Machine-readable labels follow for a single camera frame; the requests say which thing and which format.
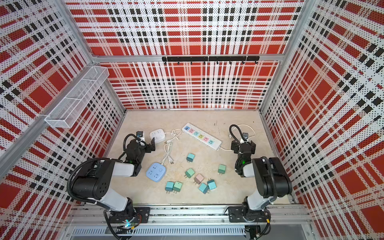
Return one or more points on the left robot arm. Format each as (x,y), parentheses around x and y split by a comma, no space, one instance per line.
(90,181)

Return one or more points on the green plug adapter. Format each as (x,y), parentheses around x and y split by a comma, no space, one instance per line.
(222,169)
(177,187)
(189,173)

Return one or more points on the white wire basket shelf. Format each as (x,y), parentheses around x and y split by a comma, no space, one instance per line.
(69,109)

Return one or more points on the pink plug adapter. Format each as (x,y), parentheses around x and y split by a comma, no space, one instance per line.
(199,178)

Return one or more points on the blue square power strip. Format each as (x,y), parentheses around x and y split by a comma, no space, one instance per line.
(156,172)

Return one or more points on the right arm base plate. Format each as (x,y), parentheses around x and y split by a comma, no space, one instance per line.
(244,215)

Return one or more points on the teal plug adapter front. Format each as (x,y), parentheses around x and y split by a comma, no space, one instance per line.
(204,188)

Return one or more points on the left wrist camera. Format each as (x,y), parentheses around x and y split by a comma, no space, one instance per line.
(141,135)

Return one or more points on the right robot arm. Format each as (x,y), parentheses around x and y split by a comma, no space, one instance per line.
(272,181)

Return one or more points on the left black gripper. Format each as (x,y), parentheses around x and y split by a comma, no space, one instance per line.
(148,145)

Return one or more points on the teal plug adapter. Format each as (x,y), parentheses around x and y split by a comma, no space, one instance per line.
(169,187)
(204,188)
(212,184)
(190,157)

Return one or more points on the black hook rail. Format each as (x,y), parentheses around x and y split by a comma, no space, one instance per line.
(212,59)

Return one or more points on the white square power strip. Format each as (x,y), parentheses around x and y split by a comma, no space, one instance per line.
(158,135)

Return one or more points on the aluminium front rail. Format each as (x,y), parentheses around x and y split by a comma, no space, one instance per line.
(221,215)

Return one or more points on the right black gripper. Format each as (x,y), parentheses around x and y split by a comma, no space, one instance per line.
(243,146)

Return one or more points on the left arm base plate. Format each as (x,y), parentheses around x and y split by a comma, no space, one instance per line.
(140,215)

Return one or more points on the long white power strip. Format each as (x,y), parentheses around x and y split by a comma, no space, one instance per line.
(202,136)

